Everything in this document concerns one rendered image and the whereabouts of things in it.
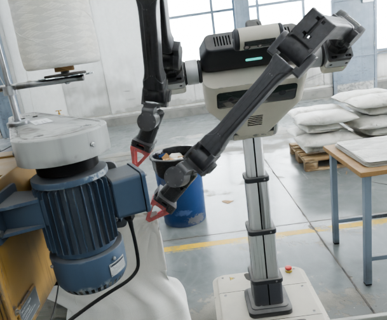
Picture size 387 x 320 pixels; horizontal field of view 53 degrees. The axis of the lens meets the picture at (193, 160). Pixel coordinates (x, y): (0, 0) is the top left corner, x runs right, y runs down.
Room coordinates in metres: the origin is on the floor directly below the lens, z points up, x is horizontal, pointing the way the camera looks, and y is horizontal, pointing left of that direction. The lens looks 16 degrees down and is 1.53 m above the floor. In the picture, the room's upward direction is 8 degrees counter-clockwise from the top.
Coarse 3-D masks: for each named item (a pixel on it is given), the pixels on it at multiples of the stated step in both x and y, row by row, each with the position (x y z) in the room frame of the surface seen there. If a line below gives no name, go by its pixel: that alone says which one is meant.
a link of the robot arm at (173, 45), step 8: (160, 0) 1.10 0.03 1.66; (160, 8) 1.12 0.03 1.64; (160, 16) 1.14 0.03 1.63; (168, 16) 1.19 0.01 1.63; (168, 24) 1.20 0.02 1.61; (168, 32) 1.21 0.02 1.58; (168, 40) 1.22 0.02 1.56; (168, 48) 1.24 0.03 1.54; (176, 48) 1.25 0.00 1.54; (176, 56) 1.27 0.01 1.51; (176, 64) 1.27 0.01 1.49
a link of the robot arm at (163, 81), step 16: (144, 0) 1.00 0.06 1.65; (144, 16) 1.02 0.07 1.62; (144, 32) 1.05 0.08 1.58; (160, 32) 1.09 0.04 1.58; (144, 48) 1.08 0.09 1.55; (160, 48) 1.11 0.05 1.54; (144, 64) 1.12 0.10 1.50; (160, 64) 1.13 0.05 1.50; (144, 80) 1.15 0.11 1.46; (160, 80) 1.14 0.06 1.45; (144, 96) 1.19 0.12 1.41; (160, 96) 1.17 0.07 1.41
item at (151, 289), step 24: (144, 216) 1.07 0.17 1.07; (144, 240) 1.07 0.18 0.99; (144, 264) 1.07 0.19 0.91; (120, 288) 1.05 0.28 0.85; (144, 288) 1.04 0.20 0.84; (168, 288) 1.04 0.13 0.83; (72, 312) 1.01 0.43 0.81; (96, 312) 1.01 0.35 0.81; (120, 312) 1.00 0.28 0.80; (144, 312) 1.01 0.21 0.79; (168, 312) 1.01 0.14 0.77
